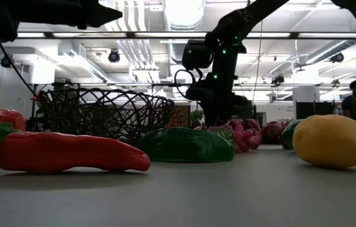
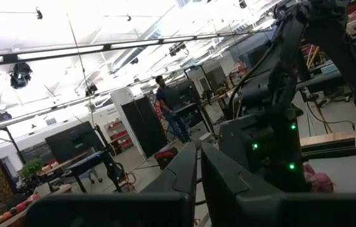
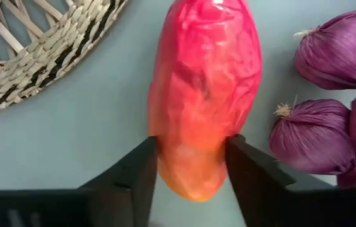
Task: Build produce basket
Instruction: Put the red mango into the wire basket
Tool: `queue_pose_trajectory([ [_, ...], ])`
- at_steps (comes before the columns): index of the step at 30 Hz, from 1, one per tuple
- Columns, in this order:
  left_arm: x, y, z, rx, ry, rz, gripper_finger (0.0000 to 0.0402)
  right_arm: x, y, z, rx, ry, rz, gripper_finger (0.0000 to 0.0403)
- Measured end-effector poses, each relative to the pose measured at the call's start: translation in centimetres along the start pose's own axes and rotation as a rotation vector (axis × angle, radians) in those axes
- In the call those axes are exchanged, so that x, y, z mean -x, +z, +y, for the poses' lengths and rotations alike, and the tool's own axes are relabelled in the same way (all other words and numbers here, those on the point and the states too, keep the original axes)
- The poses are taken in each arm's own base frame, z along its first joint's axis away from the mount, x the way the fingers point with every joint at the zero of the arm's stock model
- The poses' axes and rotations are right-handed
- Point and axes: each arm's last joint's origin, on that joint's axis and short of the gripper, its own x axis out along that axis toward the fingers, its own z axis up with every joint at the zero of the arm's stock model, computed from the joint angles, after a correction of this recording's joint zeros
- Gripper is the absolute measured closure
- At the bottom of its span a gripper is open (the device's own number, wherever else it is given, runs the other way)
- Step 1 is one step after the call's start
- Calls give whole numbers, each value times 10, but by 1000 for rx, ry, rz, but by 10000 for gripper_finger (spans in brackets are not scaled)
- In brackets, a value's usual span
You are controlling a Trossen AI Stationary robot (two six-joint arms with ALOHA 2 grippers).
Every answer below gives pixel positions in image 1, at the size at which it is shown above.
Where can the purple grape bunch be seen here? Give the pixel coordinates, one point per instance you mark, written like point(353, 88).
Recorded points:
point(247, 138)

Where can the silver ceiling air duct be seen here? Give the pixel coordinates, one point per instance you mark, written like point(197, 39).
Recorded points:
point(184, 15)

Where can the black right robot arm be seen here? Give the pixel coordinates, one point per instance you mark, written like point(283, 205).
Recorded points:
point(244, 15)

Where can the long red chili pepper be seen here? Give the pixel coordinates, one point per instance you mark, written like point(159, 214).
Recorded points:
point(70, 151)

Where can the yellow lemon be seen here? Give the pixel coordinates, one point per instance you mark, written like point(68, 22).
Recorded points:
point(329, 142)

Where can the black room partition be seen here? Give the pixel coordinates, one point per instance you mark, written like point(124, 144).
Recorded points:
point(310, 110)

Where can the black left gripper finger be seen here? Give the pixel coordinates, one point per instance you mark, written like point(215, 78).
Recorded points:
point(107, 11)
point(105, 21)

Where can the black hanging ceiling camera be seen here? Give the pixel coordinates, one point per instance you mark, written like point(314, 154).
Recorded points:
point(278, 79)
point(114, 56)
point(337, 57)
point(6, 61)

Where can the watermelon slice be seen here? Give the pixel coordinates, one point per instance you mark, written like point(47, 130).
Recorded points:
point(181, 146)

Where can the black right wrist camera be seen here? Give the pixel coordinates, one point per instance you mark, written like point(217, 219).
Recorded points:
point(197, 55)

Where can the black overhead frame beam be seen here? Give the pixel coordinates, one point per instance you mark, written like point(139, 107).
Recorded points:
point(130, 35)

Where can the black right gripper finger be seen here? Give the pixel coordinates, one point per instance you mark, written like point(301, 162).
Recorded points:
point(214, 115)

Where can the person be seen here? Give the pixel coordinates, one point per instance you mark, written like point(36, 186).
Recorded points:
point(354, 107)

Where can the potted plant in white pot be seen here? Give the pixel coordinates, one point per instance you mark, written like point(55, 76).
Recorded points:
point(197, 117)

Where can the orange patterned wall tapestry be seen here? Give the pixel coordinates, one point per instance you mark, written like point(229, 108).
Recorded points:
point(182, 116)

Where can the dark red round fruit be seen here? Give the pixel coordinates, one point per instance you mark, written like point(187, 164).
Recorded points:
point(271, 132)

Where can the thin black rig crossbar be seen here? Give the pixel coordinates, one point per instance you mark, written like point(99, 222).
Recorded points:
point(134, 84)

